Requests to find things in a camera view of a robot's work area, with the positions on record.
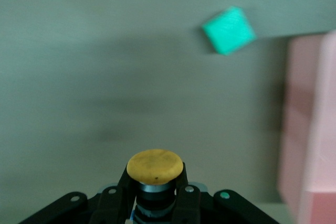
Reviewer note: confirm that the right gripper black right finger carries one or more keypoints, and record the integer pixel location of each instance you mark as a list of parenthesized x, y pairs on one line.
[(191, 205)]

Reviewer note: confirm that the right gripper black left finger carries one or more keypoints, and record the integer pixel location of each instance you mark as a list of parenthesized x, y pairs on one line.
[(110, 203)]

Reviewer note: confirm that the green foam cube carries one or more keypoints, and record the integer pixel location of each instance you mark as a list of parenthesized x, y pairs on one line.
[(228, 32)]

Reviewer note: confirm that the brown table cover sheet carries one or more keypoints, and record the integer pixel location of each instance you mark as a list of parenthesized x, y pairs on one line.
[(78, 77)]

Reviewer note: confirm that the pink plastic bin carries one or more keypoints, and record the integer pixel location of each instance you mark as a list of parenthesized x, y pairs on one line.
[(309, 116)]

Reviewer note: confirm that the yellow capped push button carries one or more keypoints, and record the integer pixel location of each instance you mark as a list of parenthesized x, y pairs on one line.
[(155, 166)]

